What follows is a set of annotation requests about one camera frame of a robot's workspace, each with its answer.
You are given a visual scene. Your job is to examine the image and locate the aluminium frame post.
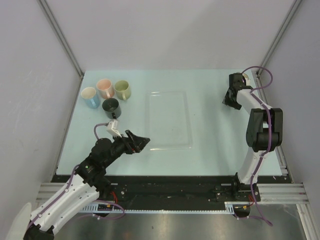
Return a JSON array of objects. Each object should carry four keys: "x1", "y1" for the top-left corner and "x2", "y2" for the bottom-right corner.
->
[
  {"x1": 260, "y1": 0, "x2": 305, "y2": 68},
  {"x1": 37, "y1": 0, "x2": 84, "y2": 79}
]

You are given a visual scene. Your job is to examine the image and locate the orange pink mug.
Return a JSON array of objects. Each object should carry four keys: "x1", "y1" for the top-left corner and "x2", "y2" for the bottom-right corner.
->
[{"x1": 96, "y1": 78, "x2": 115, "y2": 99}]

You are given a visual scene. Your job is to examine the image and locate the left aluminium frame post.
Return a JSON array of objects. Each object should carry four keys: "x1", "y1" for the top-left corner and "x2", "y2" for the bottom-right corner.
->
[{"x1": 37, "y1": 0, "x2": 84, "y2": 79}]

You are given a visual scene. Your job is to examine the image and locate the clear plastic tray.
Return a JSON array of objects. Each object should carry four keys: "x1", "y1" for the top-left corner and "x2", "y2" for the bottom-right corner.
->
[{"x1": 145, "y1": 91, "x2": 193, "y2": 151}]

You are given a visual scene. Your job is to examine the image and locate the dark grey mug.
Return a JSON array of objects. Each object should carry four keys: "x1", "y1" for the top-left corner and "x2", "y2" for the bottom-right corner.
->
[{"x1": 102, "y1": 98, "x2": 122, "y2": 119}]

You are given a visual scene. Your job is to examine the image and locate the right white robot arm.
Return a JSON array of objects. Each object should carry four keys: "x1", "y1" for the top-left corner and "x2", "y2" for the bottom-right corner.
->
[{"x1": 222, "y1": 72, "x2": 283, "y2": 201}]

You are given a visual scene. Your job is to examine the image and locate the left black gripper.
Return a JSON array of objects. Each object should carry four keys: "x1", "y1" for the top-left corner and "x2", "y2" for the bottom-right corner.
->
[{"x1": 103, "y1": 129, "x2": 150, "y2": 168}]

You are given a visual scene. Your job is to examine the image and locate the white slotted cable duct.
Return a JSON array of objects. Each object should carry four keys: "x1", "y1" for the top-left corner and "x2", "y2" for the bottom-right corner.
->
[{"x1": 79, "y1": 201, "x2": 251, "y2": 215}]

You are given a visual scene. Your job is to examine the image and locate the blue mug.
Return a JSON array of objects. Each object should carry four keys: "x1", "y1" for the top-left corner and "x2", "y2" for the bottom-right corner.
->
[{"x1": 80, "y1": 87, "x2": 100, "y2": 109}]

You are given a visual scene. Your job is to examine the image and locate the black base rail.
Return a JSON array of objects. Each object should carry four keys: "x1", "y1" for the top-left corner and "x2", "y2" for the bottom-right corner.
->
[{"x1": 51, "y1": 173, "x2": 262, "y2": 211}]

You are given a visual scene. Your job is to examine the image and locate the right aluminium frame post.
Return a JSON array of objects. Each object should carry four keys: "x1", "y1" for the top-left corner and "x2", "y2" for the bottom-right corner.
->
[{"x1": 260, "y1": 0, "x2": 305, "y2": 68}]

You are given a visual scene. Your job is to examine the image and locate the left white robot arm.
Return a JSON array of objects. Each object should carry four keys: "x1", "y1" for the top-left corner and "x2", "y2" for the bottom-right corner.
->
[{"x1": 23, "y1": 130, "x2": 150, "y2": 240}]

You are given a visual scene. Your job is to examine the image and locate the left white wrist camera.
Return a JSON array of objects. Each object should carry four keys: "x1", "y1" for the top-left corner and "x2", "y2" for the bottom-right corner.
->
[{"x1": 106, "y1": 119, "x2": 122, "y2": 138}]

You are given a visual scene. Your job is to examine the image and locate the green mug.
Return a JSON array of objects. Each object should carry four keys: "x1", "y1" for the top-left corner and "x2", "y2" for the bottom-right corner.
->
[{"x1": 114, "y1": 80, "x2": 132, "y2": 101}]

